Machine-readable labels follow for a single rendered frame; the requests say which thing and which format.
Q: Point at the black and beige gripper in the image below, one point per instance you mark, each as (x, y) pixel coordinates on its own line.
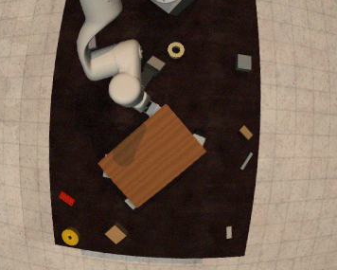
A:
(143, 104)

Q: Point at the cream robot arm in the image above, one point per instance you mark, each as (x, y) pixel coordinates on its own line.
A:
(121, 60)

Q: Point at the tan roll of masking tape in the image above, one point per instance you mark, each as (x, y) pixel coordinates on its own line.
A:
(176, 55)

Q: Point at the grey metal bar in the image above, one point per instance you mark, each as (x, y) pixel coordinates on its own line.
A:
(246, 160)

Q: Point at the yellow short cylinder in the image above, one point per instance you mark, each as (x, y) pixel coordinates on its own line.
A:
(71, 236)

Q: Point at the small red rectangular block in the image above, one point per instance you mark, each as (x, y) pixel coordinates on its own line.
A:
(67, 198)

